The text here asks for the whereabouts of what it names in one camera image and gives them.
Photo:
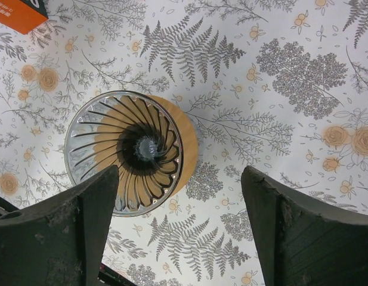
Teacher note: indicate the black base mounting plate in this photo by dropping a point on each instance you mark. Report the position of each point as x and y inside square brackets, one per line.
[106, 276]

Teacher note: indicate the grey glass dripper cone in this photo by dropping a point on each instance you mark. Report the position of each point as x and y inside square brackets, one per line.
[134, 133]

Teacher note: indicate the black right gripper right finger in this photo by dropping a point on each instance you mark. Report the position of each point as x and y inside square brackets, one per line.
[301, 240]

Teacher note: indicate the grey glass carafe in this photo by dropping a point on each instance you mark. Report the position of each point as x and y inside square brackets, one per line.
[200, 134]

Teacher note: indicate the orange black coffee filter box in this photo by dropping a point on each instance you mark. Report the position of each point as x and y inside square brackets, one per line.
[22, 16]

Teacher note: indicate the round wooden dripper stand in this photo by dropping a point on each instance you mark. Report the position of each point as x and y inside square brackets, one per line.
[174, 111]

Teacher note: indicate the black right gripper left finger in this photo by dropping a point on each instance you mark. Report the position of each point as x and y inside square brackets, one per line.
[60, 240]

